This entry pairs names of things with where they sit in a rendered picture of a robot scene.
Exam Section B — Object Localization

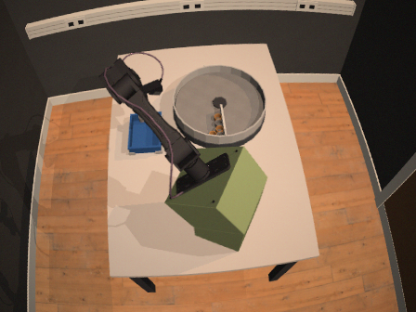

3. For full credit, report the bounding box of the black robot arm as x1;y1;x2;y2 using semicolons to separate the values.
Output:
99;58;230;195

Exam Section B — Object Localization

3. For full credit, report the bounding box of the blue open box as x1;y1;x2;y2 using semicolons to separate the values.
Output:
127;113;161;153

